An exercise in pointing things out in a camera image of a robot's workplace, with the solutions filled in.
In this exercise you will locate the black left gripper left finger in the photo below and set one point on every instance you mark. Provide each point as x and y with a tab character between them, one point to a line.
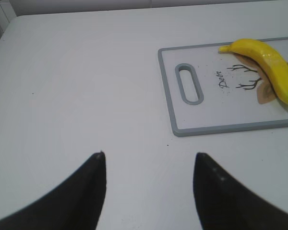
75	204

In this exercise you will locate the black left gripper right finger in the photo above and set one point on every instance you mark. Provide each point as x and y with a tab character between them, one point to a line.
223	203

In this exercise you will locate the yellow plastic banana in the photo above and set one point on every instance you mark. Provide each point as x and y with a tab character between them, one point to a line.
268	59

